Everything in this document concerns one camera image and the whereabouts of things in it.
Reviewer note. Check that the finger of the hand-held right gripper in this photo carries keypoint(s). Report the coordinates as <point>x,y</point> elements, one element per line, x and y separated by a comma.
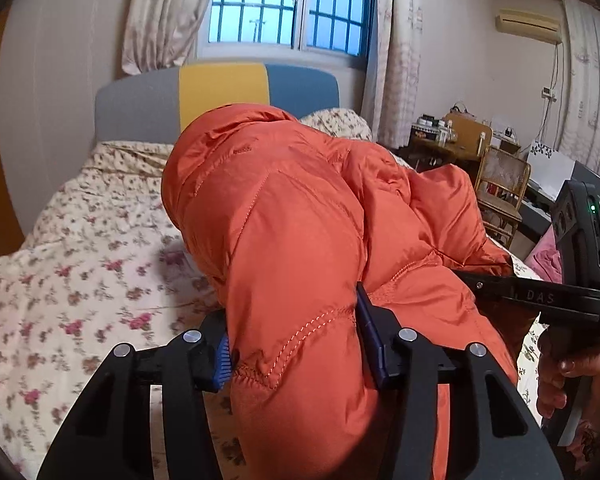
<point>485,282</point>

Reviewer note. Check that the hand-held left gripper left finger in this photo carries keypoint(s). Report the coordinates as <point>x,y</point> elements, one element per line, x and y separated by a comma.
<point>222,360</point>

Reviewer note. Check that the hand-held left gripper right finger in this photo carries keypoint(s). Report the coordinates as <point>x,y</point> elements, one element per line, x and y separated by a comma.
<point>375,360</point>

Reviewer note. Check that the orange down jacket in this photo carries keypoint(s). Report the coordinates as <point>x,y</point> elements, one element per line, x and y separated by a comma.
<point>290,220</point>

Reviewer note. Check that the pink cloth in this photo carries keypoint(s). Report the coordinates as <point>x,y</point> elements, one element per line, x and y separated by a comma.
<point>542,260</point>

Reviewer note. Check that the black table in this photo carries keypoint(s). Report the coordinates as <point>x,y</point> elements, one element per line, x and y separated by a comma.
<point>535,220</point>

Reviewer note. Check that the white paper bag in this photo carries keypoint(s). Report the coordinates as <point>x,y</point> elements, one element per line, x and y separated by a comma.
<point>555,170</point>

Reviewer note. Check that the wicker chair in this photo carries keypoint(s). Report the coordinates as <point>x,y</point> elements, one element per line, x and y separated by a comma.
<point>502,170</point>

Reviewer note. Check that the cluttered wooden desk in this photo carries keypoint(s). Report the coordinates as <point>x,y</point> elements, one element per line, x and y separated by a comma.
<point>430,152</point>

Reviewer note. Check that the brown wooden chair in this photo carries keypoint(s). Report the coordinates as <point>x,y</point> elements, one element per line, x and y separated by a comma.
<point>467,130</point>

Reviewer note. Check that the floral curtain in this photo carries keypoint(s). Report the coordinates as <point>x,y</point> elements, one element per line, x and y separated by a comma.
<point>165,10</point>
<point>595,85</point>
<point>395,60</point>

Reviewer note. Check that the floral quilt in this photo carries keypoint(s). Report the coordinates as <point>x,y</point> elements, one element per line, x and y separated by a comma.
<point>80,270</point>

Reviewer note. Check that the grey yellow blue headboard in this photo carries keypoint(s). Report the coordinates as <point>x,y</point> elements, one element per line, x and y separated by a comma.
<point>135,105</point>

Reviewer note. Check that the barred window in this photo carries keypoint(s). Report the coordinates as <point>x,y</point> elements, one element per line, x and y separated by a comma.
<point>260,10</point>

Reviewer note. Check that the wall air conditioner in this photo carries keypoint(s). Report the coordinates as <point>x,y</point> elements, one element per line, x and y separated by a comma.
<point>527,22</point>

